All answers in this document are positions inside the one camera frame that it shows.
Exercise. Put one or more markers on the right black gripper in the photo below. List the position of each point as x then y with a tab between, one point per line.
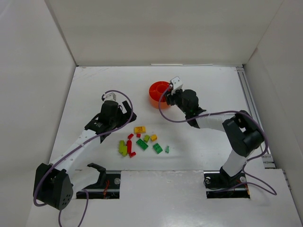
171	98

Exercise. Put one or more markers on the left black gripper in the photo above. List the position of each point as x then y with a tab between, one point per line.
123	113

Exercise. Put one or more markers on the large yellow lego brick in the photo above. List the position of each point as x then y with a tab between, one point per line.
139	129

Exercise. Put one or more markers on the lime square lego brick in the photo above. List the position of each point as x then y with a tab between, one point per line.
146	138

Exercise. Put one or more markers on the red long lego brick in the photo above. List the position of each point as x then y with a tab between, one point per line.
129	146

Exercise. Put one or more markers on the small yellow lego brick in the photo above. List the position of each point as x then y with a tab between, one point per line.
154	137

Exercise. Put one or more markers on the lime long lego brick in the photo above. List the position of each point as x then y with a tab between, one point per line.
122	148

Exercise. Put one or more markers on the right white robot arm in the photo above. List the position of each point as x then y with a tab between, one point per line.
241	130

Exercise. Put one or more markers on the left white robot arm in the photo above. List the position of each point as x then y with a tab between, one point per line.
58	182

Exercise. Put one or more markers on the orange round divided container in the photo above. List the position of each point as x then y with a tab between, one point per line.
155	92

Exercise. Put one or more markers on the green long lego brick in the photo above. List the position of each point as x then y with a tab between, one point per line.
142	144

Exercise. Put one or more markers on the red lego brick lower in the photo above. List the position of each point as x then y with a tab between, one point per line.
132	154

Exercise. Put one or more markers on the green square lego brick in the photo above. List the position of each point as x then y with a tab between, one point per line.
158	149

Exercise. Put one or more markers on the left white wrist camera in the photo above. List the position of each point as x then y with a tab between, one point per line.
109	97

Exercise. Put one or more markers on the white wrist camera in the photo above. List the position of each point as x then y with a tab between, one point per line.
109	97
175	84

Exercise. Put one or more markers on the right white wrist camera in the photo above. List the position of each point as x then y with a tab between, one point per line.
175	84

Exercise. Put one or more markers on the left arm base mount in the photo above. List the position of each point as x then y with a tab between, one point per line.
97	182

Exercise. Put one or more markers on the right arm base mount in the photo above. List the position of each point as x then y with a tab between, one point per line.
219	185

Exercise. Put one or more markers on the aluminium rail right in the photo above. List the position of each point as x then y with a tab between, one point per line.
267	158

